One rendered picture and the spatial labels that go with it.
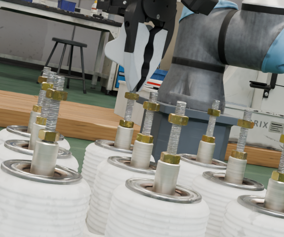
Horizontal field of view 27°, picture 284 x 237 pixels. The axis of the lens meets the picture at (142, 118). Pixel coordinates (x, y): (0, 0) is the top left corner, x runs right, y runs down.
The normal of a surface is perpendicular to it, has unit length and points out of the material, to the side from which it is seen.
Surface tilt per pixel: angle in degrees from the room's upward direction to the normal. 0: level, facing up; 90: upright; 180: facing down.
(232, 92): 90
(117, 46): 91
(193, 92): 73
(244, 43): 104
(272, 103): 90
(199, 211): 58
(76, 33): 90
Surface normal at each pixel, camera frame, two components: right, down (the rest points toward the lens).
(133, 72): 0.17, 0.53
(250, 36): -0.58, 0.08
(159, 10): 0.77, 0.21
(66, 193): 0.60, -0.37
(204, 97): 0.34, -0.15
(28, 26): 0.33, 0.15
